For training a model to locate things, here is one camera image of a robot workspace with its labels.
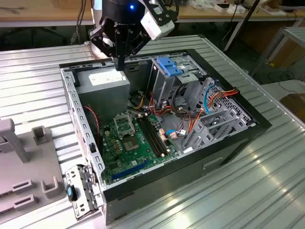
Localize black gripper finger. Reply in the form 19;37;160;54
89;25;122;72
120;29;153;72

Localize long blue data wire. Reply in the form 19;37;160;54
203;84;219;115

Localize orange red power wire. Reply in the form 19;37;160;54
207;87;240;108

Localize metal disk bay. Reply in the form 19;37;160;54
182;108;260;155

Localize blue plastic drive latch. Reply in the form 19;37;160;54
156;56;184;77

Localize grey metal drive cage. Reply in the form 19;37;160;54
145;52;208;107

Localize wooden desk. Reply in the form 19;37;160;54
0;0;305;28

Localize grey power supply unit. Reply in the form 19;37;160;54
75;66;131;123

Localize metal socket cover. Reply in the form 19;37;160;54
113;112;134;139

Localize black RAM slot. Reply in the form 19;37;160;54
142;116;169;156
136;117;163;158

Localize small white box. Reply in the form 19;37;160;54
226;5;246;14

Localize black stand pole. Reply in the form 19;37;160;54
241;0;261;31

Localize green motherboard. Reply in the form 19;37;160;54
101;113;180;185

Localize blue expansion slot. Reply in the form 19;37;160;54
111;159;151;181

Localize grey parts rack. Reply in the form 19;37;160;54
0;118;67;224

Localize black PC case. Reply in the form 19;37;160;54
58;48;273;226

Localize brown cardboard box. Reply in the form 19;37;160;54
280;93;305;120
269;38;305;67

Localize robot base cable bundle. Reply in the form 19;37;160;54
71;0;87;46

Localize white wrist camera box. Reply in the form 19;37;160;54
140;9;175;41

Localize yellow black wire bundle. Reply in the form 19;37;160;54
128;91;146;111

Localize orange black wire bundle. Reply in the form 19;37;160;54
148;90;206;135

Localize red black fan wire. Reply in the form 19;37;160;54
83;105;101;144

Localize short blue wire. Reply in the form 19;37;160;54
165;129;178;140

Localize metal slot cover bracket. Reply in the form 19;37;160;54
64;164;105;219

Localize aluminium profile frame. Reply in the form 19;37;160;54
250;26;305;84

